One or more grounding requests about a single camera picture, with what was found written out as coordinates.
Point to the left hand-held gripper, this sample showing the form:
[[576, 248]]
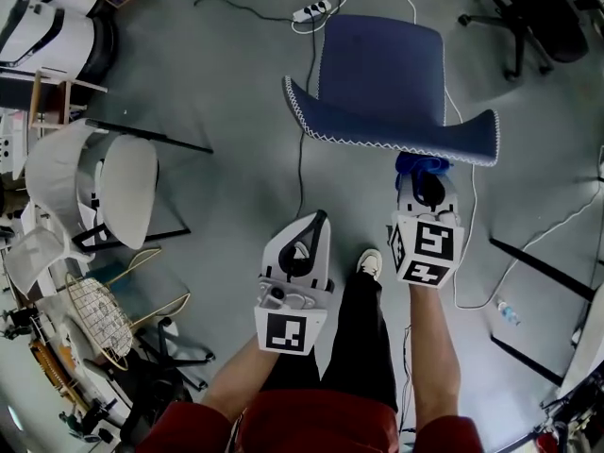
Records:
[[285, 330]]

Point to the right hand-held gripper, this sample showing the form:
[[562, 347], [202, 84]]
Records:
[[431, 243]]

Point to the blue cloth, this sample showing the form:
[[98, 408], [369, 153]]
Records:
[[410, 163]]

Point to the person's left forearm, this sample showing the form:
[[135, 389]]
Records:
[[240, 380]]

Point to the person's right forearm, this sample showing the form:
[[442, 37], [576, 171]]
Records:
[[434, 352]]

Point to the white shell chair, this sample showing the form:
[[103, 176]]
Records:
[[127, 182]]

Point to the black swivel chair base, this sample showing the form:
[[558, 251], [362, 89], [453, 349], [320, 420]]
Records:
[[160, 361]]

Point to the black office chair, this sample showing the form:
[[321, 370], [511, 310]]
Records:
[[547, 12]]

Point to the white mesh chair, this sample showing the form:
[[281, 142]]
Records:
[[35, 257]]

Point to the person's white shoe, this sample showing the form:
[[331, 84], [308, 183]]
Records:
[[369, 261]]

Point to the clear water bottle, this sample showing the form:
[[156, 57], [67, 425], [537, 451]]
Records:
[[508, 312]]

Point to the person's black trousers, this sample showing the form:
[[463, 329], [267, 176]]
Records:
[[361, 338]]

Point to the white power strip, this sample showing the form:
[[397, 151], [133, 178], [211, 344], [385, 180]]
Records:
[[311, 10]]

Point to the person's red shirt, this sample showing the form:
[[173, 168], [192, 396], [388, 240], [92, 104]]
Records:
[[321, 425]]

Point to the white and black machine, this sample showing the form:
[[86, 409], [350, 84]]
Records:
[[61, 36]]

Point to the black metal table frame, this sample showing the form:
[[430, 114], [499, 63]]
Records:
[[542, 264], [151, 135]]

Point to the wooden stool frame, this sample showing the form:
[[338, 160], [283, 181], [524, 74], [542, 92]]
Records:
[[49, 97]]

